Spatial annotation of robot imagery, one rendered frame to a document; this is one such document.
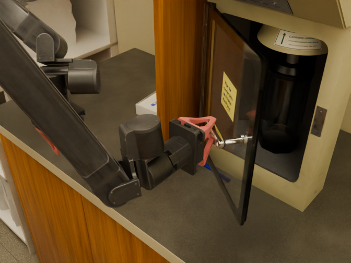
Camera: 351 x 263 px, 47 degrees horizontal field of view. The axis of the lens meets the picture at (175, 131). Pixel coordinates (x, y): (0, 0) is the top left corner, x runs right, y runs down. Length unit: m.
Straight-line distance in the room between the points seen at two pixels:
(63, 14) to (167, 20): 1.01
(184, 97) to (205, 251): 0.40
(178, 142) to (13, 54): 0.33
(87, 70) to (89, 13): 1.21
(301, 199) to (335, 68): 0.35
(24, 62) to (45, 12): 1.29
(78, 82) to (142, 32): 0.98
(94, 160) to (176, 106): 0.46
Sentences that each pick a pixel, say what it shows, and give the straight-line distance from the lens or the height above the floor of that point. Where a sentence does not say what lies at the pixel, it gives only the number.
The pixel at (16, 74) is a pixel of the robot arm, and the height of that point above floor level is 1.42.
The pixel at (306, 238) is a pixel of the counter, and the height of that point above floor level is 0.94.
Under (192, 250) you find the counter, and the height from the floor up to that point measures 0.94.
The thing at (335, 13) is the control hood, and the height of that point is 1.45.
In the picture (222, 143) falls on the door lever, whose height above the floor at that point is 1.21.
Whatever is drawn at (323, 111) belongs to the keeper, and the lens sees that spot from 0.88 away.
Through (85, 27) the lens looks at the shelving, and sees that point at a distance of 2.11.
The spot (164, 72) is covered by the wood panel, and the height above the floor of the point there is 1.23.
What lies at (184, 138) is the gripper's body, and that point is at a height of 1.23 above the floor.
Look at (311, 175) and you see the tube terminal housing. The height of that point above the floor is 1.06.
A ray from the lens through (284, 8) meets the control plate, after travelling 0.79.
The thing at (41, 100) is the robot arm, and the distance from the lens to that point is 0.60.
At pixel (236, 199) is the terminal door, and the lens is 0.89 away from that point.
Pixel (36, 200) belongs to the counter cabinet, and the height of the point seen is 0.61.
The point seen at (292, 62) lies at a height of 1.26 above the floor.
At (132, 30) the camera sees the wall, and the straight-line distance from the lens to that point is 1.85.
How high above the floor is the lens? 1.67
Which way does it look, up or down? 36 degrees down
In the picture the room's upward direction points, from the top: straight up
